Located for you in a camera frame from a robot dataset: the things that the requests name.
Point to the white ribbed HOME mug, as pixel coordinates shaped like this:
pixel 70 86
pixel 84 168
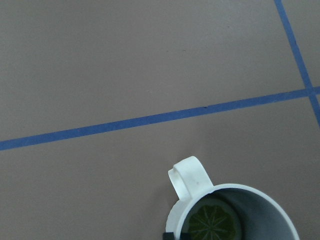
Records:
pixel 261 218

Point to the yellow lemon slices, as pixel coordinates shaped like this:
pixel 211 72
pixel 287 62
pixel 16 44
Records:
pixel 212 219

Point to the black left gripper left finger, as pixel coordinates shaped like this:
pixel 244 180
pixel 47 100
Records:
pixel 168 236

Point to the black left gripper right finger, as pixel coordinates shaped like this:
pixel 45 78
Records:
pixel 185 236

